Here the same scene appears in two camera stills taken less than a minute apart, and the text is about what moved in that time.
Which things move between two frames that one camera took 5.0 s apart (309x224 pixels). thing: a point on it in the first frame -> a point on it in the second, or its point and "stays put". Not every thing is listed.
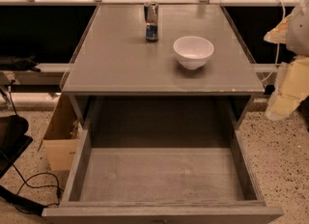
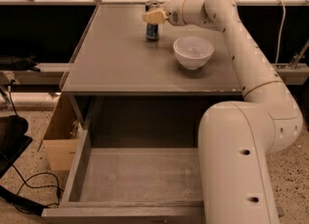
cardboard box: x=62 y=134 stays put
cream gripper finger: x=278 y=35 -> x=173 y=12
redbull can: x=151 y=17 stays put
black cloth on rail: x=14 y=63 stays put
